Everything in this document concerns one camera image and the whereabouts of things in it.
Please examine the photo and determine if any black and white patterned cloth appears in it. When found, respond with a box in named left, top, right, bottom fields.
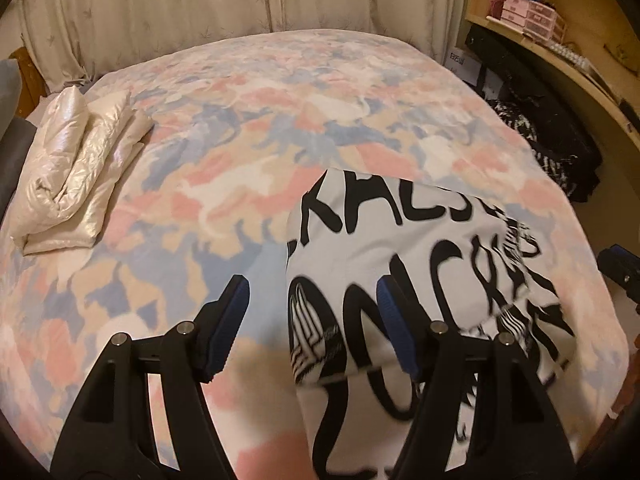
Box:
left=487, top=100, right=586, bottom=196

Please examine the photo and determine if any white cardboard box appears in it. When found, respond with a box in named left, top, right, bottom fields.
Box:
left=442, top=47, right=483, bottom=83

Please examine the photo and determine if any black and white printed jacket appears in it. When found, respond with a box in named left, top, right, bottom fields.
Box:
left=286, top=167, right=578, bottom=480

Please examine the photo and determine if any brown wall ornament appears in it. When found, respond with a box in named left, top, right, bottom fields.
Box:
left=602, top=40, right=638, bottom=66

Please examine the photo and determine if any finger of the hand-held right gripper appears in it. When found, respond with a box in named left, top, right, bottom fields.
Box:
left=597, top=245, right=640, bottom=306

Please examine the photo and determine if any white shiny puffer jacket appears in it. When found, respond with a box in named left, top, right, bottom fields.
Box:
left=10, top=85, right=153, bottom=256

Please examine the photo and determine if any pink drawer organizer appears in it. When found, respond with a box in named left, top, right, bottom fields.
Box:
left=500, top=0, right=568, bottom=43

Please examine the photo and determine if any white keyboard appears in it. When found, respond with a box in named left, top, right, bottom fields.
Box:
left=547, top=40, right=593, bottom=70

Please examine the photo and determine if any pastel patterned bedspread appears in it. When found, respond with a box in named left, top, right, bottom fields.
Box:
left=0, top=27, right=631, bottom=480

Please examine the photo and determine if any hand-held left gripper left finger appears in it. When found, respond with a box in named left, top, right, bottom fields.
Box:
left=50, top=274, right=250, bottom=480

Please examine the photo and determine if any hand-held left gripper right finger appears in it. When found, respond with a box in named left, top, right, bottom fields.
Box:
left=376, top=274, right=576, bottom=480

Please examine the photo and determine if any beige patterned curtain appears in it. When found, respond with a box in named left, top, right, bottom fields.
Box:
left=15, top=0, right=473, bottom=91

